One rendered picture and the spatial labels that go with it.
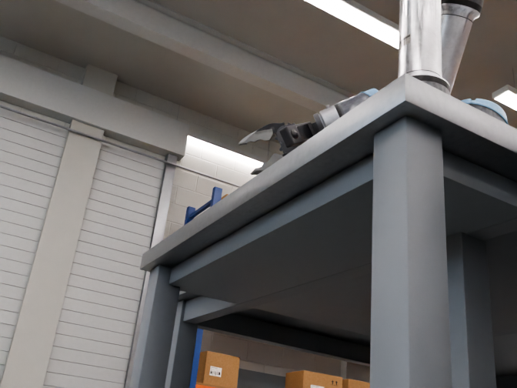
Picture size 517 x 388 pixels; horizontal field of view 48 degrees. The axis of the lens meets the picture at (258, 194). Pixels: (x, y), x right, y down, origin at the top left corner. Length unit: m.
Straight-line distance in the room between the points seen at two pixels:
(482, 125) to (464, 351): 0.32
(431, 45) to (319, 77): 4.33
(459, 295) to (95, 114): 4.95
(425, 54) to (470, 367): 0.62
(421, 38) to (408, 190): 0.62
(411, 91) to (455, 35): 0.73
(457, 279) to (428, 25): 0.56
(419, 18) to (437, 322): 0.77
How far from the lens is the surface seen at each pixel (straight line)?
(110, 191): 5.50
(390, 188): 0.70
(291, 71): 5.47
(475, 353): 0.91
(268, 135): 1.44
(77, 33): 5.61
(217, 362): 4.73
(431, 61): 1.22
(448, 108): 0.75
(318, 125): 1.42
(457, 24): 1.44
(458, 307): 0.92
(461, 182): 0.80
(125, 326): 5.25
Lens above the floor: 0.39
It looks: 25 degrees up
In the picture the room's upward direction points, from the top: 6 degrees clockwise
